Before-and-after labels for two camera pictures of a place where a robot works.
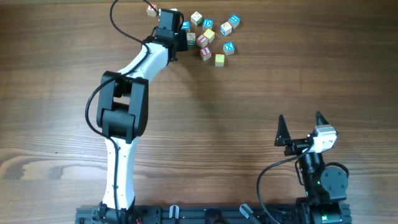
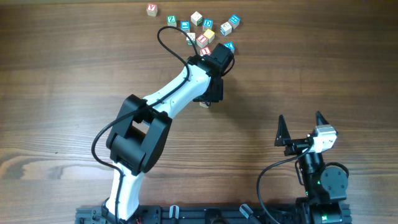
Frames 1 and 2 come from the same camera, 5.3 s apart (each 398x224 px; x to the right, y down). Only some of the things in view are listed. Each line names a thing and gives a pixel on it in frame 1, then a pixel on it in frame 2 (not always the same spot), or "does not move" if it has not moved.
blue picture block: [186, 25] does not move
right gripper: [283, 139] does not move
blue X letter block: [229, 48] does not move
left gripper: [183, 45] -> [216, 97]
